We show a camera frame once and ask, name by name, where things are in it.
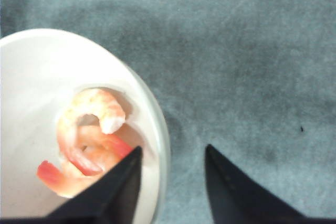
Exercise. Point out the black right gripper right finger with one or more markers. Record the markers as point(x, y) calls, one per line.
point(236, 198)

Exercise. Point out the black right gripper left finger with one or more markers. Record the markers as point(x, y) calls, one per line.
point(112, 199)

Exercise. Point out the pink shrimp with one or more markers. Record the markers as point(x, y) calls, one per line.
point(97, 102)
point(95, 156)

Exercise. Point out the beige ribbed bowl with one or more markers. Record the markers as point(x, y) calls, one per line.
point(41, 70)

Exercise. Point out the grey table cloth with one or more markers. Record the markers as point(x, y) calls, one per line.
point(255, 78)

